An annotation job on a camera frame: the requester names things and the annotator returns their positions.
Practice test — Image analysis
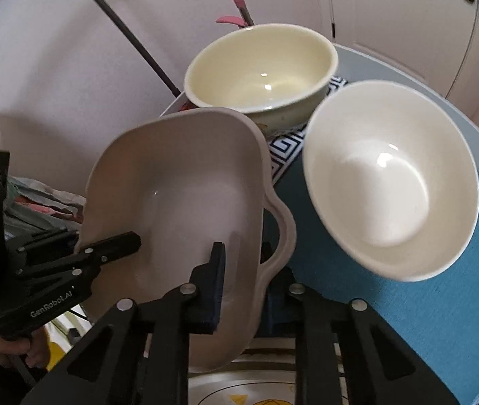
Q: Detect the person's left hand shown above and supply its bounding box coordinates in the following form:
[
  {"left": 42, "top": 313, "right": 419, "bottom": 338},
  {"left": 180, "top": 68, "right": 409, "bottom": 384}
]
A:
[{"left": 0, "top": 327, "right": 51, "bottom": 370}]

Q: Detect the cream bowl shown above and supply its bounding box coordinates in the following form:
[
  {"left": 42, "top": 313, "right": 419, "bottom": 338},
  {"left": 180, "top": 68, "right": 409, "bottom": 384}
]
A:
[{"left": 184, "top": 23, "right": 340, "bottom": 130}]

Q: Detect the yellow duck plate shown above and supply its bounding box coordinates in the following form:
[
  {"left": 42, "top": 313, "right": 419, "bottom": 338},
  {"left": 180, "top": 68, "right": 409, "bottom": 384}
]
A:
[{"left": 189, "top": 346, "right": 350, "bottom": 405}]

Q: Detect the white bowl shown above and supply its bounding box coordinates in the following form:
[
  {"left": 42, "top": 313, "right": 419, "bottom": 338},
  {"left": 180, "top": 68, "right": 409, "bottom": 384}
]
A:
[{"left": 302, "top": 80, "right": 479, "bottom": 282}]

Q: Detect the beige handled dish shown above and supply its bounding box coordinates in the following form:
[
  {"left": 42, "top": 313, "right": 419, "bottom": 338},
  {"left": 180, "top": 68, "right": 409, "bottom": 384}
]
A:
[{"left": 80, "top": 107, "right": 297, "bottom": 373}]

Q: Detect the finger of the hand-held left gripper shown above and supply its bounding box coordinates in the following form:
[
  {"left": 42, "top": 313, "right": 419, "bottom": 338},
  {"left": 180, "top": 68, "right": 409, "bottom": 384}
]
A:
[
  {"left": 8, "top": 227, "right": 82, "bottom": 259},
  {"left": 16, "top": 231, "right": 141, "bottom": 282}
]

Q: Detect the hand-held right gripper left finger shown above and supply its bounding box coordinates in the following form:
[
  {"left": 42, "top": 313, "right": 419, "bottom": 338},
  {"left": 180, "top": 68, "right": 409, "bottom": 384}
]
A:
[{"left": 20, "top": 241, "right": 227, "bottom": 405}]

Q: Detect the white door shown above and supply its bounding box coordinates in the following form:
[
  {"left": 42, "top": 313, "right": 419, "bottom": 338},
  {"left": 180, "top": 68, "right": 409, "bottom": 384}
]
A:
[{"left": 307, "top": 0, "right": 479, "bottom": 103}]

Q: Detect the black curved rack bar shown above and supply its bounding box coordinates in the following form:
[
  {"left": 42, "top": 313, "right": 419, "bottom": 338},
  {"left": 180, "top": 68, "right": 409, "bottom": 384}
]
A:
[{"left": 60, "top": 0, "right": 182, "bottom": 99}]

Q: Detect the blue tablecloth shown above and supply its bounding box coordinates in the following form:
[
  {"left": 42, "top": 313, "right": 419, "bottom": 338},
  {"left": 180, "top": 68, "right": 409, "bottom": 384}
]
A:
[{"left": 260, "top": 75, "right": 479, "bottom": 405}]

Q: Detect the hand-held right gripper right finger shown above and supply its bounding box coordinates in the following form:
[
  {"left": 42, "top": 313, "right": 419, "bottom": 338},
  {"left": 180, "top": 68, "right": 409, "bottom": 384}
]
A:
[{"left": 265, "top": 282, "right": 461, "bottom": 405}]

